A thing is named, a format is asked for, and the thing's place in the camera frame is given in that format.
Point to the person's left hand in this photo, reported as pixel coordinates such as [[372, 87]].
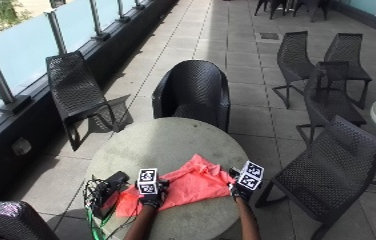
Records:
[[151, 199]]

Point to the person's right hand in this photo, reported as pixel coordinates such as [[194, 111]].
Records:
[[240, 193]]

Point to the coral pink cloth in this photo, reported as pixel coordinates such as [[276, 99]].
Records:
[[196, 186]]

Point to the white marker cube on right glove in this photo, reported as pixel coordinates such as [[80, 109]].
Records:
[[251, 175]]

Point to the white marker cube on glove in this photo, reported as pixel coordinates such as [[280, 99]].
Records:
[[251, 175], [147, 180]]

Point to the white marker cube on left glove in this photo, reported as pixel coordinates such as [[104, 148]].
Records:
[[147, 180]]

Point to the round grey stone table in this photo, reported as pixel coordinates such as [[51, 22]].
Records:
[[166, 143]]

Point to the black perforated chair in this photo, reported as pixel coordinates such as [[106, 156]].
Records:
[[329, 166], [329, 96], [347, 55], [292, 60], [75, 86]]

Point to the black woven armchair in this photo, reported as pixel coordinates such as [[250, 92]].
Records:
[[10, 221], [195, 90]]

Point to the square floor drain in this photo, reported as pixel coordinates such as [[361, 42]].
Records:
[[269, 36]]

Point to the black background chair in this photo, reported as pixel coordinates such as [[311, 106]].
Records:
[[312, 6], [271, 5]]

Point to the frosted glass railing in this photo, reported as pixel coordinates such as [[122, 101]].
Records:
[[19, 53]]

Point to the black camera device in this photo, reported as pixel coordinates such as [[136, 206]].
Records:
[[110, 186]]

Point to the grey wall light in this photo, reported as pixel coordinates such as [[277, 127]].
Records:
[[21, 146]]

